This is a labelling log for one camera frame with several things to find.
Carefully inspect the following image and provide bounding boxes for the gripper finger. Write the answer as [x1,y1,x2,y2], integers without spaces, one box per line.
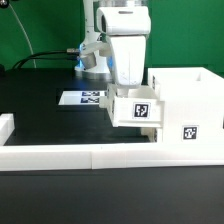
[117,88,128,98]

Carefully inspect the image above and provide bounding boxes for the white front drawer tray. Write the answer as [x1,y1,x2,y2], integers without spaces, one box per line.
[141,127,162,143]

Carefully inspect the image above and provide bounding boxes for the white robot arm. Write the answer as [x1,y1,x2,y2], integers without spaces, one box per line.
[75,0,151,97]

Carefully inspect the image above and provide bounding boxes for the white drawer cabinet box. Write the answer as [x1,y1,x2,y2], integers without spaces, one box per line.
[148,67,224,144]

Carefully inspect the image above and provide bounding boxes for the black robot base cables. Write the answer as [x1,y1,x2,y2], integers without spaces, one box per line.
[11,48,81,70]

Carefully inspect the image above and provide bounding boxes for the white thin cable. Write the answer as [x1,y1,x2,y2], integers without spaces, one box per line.
[8,2,38,69]

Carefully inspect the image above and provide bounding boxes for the white U-shaped fence frame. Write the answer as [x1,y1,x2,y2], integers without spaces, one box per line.
[0,114,224,171]

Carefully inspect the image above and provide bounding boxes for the white drawer tray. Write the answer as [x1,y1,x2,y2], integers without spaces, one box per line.
[141,127,162,143]
[99,84,164,128]

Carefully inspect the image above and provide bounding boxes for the white fiducial marker sheet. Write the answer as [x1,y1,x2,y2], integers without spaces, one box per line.
[59,90,106,105]

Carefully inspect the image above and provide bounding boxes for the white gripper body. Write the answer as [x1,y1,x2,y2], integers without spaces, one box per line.
[79,5,152,90]

